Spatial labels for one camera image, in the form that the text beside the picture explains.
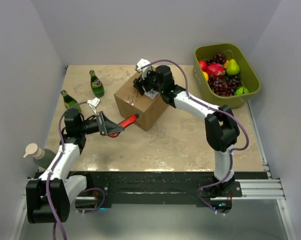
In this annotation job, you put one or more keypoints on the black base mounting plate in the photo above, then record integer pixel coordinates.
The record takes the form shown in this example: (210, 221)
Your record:
(164, 188)

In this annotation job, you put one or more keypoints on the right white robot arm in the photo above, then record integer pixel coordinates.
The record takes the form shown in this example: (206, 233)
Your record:
(221, 130)

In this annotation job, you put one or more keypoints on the red apple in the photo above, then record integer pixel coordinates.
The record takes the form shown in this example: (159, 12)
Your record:
(203, 65)

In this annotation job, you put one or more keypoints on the red black utility knife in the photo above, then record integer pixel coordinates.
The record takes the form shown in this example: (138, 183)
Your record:
(126, 123)

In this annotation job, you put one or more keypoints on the orange fruit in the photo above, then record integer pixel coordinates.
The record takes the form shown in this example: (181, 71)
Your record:
(206, 76)

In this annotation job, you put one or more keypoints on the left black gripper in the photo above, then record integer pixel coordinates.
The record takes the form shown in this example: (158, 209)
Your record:
(107, 126)

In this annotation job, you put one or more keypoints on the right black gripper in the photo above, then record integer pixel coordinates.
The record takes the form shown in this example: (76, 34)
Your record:
(138, 84)

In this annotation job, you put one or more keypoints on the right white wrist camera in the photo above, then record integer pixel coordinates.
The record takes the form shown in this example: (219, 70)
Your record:
(143, 66)

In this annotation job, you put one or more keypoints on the far green glass bottle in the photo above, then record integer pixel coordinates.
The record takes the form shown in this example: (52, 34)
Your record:
(96, 85)

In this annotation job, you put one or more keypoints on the green glass bottle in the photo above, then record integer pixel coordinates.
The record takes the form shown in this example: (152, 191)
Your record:
(68, 100)
(96, 85)

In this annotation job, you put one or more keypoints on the green pear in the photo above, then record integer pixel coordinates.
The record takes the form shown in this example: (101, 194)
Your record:
(232, 68)

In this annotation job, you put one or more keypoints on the lower dark grape bunch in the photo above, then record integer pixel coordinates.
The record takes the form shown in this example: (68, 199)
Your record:
(224, 86)

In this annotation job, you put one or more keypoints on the upper dark grape bunch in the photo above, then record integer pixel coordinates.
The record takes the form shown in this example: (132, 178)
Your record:
(219, 58)

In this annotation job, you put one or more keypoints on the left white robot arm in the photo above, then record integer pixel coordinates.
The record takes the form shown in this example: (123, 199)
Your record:
(49, 197)

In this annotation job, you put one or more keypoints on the dark grape bunch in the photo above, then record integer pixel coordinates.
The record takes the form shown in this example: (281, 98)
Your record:
(219, 58)
(224, 86)

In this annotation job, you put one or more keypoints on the near green glass bottle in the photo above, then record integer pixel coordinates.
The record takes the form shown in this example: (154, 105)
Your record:
(68, 100)

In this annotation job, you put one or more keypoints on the green plastic fruit bin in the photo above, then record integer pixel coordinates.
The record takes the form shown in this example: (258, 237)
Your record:
(247, 75)

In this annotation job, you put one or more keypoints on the pink dragon fruit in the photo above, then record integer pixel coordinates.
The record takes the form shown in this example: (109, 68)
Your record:
(216, 69)

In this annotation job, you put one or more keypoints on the brown cardboard express box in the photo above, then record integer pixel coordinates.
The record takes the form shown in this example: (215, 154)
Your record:
(129, 102)

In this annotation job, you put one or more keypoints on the white shipping label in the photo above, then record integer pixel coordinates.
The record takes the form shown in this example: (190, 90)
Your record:
(151, 94)

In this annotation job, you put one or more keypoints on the green round fruit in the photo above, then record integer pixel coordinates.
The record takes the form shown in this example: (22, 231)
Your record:
(241, 90)

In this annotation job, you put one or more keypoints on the beige pump dispenser bottle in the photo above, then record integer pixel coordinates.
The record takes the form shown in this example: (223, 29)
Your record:
(42, 157)

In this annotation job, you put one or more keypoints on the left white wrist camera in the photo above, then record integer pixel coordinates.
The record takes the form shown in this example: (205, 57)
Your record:
(93, 104)

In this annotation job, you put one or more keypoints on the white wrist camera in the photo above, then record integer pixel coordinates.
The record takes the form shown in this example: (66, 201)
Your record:
(143, 66)
(93, 104)

